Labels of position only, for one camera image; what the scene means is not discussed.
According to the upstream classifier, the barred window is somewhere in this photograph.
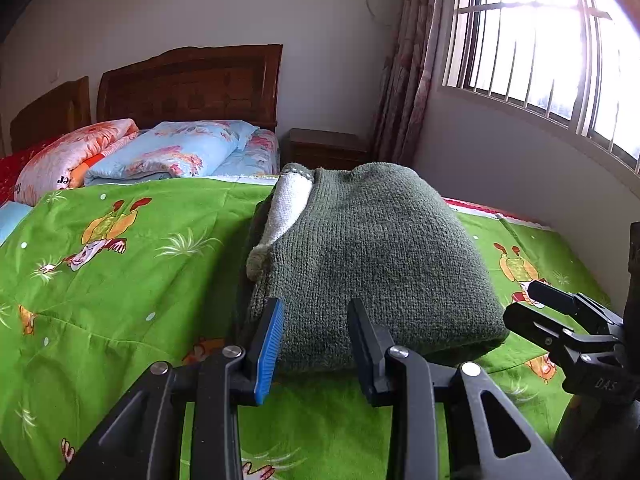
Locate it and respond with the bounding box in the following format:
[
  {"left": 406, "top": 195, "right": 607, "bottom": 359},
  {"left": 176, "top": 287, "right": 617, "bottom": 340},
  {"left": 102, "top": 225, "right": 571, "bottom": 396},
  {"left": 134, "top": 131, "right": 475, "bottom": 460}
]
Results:
[{"left": 437, "top": 0, "right": 640, "bottom": 173}]

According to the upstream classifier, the wooden nightstand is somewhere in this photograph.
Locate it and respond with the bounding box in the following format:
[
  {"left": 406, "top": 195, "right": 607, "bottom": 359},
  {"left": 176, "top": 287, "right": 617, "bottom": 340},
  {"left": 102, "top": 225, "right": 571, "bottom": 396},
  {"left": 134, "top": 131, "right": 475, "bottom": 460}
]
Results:
[{"left": 280, "top": 128, "right": 371, "bottom": 171}]

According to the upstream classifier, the person's right hand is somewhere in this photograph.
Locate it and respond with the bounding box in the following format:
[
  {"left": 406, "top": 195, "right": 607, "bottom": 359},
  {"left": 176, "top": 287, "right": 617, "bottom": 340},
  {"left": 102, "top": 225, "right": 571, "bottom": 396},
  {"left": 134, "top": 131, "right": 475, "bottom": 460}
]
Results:
[{"left": 552, "top": 394, "right": 640, "bottom": 480}]

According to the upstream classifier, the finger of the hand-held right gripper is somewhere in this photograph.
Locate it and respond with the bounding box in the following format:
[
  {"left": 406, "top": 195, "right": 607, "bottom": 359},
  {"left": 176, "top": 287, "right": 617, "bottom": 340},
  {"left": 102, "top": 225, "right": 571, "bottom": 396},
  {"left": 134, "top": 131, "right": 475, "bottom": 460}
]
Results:
[
  {"left": 527, "top": 280, "right": 582, "bottom": 317},
  {"left": 502, "top": 302, "right": 572, "bottom": 357}
]

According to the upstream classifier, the large carved wooden headboard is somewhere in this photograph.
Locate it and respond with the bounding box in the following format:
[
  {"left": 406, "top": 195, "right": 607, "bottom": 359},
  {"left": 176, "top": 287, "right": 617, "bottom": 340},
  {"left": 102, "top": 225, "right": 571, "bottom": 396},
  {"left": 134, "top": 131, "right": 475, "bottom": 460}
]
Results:
[{"left": 96, "top": 43, "right": 284, "bottom": 134}]

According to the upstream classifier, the pink floral curtain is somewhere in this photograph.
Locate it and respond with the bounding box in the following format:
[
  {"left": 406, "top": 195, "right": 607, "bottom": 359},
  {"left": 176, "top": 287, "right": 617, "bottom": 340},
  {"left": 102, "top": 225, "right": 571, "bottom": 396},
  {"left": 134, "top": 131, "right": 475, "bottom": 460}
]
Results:
[{"left": 370, "top": 0, "right": 457, "bottom": 169}]

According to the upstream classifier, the light blue floral pillow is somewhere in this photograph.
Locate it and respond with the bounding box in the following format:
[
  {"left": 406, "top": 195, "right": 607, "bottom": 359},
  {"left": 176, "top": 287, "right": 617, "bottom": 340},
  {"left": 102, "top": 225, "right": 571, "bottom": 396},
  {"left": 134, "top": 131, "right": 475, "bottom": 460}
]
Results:
[{"left": 84, "top": 120, "right": 259, "bottom": 181}]

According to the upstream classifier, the green and white knit sweater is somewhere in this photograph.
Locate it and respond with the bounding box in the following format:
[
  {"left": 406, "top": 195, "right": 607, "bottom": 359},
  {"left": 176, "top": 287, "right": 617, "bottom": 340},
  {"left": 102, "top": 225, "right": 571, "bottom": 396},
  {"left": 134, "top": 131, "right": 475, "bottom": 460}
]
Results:
[{"left": 235, "top": 161, "right": 510, "bottom": 374}]

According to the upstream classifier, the pink floral folded quilt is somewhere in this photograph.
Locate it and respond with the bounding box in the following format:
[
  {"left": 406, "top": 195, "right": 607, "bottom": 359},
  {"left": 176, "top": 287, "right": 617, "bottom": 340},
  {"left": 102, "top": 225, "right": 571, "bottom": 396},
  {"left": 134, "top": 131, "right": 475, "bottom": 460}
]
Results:
[{"left": 15, "top": 118, "right": 140, "bottom": 207}]

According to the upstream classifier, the green cartoon print blanket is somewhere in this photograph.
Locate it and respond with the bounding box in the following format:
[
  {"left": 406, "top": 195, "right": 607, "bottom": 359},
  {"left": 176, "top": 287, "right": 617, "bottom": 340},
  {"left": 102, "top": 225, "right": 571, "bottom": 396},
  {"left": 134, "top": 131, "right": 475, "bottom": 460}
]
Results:
[{"left": 0, "top": 175, "right": 614, "bottom": 480}]

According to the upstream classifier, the light blue cloth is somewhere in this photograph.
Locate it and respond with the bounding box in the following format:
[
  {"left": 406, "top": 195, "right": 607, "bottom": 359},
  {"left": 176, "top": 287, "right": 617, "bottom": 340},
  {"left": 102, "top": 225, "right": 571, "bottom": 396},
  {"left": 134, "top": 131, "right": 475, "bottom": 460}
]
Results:
[{"left": 0, "top": 200, "right": 37, "bottom": 247}]

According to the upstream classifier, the small wooden headboard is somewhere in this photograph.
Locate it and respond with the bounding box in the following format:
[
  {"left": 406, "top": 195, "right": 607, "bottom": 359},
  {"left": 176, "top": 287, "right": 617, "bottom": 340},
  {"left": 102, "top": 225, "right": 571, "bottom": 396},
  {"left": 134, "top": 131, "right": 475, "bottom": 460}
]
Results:
[{"left": 9, "top": 76, "right": 92, "bottom": 154}]

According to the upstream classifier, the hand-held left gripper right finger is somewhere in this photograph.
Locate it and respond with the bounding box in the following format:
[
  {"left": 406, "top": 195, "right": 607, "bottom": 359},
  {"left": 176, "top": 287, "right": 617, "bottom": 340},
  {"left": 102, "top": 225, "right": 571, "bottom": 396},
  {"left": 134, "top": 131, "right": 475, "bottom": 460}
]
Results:
[{"left": 347, "top": 298, "right": 574, "bottom": 480}]

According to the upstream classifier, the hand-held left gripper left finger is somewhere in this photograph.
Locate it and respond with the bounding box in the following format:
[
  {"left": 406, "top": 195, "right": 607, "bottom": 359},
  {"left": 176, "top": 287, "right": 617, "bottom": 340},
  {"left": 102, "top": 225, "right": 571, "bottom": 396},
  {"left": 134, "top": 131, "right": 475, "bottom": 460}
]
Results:
[{"left": 59, "top": 297, "right": 285, "bottom": 480}]

